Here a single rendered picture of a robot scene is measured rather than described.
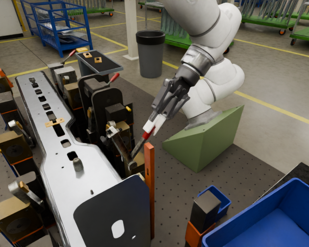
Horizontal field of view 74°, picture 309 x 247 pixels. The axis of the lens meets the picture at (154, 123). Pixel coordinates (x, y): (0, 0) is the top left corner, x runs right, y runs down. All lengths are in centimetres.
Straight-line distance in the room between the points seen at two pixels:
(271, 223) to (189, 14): 58
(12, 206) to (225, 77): 107
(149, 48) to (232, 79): 252
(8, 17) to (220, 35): 714
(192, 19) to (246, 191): 85
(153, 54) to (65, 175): 307
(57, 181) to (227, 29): 71
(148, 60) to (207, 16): 313
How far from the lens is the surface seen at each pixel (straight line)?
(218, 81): 120
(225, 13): 68
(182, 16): 57
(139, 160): 71
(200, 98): 118
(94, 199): 29
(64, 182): 78
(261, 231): 66
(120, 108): 85
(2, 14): 752
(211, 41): 64
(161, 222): 98
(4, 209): 74
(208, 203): 45
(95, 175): 77
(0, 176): 138
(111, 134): 60
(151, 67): 374
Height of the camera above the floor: 157
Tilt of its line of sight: 37 degrees down
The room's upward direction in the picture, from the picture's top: straight up
